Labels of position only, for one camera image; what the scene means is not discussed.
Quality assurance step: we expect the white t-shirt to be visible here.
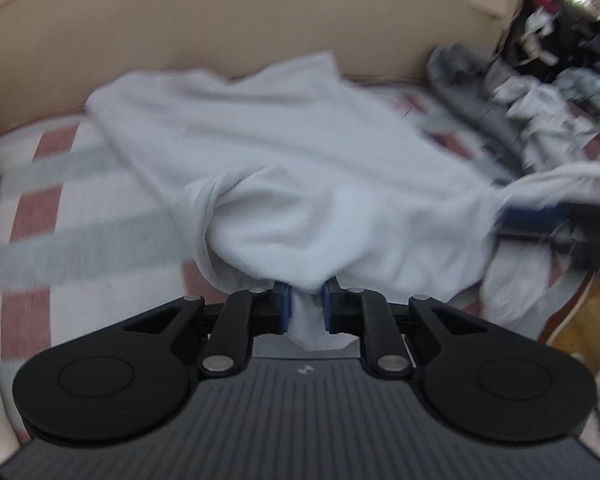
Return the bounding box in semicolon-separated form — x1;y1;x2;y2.
85;53;600;351

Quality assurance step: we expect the checkered plush blanket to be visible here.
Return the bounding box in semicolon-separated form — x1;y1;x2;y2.
0;79;600;361

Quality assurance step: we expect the pile of grey clothes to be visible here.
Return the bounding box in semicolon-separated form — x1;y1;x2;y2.
426;0;600;178

